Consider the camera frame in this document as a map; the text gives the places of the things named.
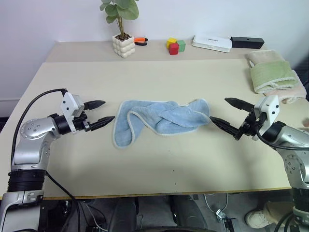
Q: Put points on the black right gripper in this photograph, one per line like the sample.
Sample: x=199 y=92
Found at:
x=249 y=126

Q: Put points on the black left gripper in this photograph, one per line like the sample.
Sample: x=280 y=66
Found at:
x=80 y=123

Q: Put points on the light blue towel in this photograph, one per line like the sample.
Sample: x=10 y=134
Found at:
x=173 y=116

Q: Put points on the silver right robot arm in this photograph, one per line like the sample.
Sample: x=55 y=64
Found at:
x=294 y=137

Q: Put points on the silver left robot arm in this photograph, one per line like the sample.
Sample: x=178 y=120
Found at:
x=29 y=128

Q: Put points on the folded green towel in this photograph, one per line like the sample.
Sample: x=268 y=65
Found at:
x=270 y=72

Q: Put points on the person's bare hand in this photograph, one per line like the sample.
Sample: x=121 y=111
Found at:
x=306 y=122

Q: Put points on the stack of folded towels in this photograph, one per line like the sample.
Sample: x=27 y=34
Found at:
x=263 y=55

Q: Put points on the green plant in white pot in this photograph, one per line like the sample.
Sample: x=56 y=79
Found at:
x=123 y=46

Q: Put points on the black rectangular box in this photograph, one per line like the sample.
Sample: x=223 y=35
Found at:
x=246 y=42

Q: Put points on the white flat box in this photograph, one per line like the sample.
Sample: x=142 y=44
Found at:
x=212 y=43

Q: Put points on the green wooden cube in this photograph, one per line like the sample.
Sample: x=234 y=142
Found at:
x=182 y=46

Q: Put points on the red wooden cube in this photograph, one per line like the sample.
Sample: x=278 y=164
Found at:
x=173 y=49

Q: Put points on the yellow wooden cube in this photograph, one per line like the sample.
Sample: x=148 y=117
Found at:
x=171 y=41

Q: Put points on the small metal clamp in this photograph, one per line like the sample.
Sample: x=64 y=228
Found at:
x=220 y=215

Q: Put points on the beige trouser leg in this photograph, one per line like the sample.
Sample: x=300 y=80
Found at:
x=277 y=209

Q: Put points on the white sneaker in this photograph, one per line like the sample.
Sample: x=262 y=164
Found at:
x=258 y=218

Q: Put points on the dark rounded shape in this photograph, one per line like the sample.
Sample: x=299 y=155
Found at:
x=188 y=212

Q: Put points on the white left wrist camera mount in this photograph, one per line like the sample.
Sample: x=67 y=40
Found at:
x=67 y=106

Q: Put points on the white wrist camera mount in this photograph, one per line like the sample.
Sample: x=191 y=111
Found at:
x=269 y=106
x=67 y=106

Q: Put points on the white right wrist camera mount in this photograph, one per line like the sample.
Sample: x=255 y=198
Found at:
x=269 y=106

